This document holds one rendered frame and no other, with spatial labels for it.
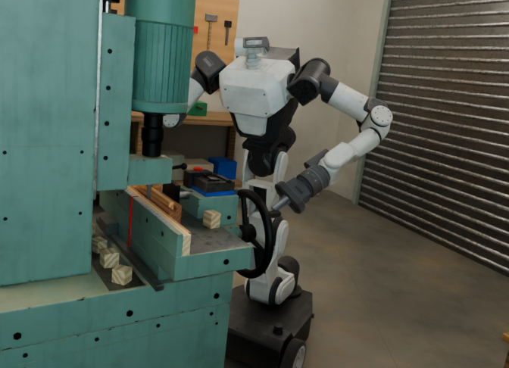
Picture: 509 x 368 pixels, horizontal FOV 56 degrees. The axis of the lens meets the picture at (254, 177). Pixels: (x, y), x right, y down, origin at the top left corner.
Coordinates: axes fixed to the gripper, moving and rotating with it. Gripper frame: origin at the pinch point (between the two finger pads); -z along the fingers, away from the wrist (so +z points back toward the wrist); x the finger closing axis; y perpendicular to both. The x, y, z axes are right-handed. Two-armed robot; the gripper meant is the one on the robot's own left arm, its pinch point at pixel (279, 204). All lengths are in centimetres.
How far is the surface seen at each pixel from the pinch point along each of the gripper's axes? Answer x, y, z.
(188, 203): 13.5, 9.1, -25.0
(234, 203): 5.7, 8.3, -14.1
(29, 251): 15, 30, -66
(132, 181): 20.5, 24.6, -37.0
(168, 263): -5, 27, -43
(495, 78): 25, -130, 262
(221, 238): -5.1, 20.1, -27.1
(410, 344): -64, -123, 53
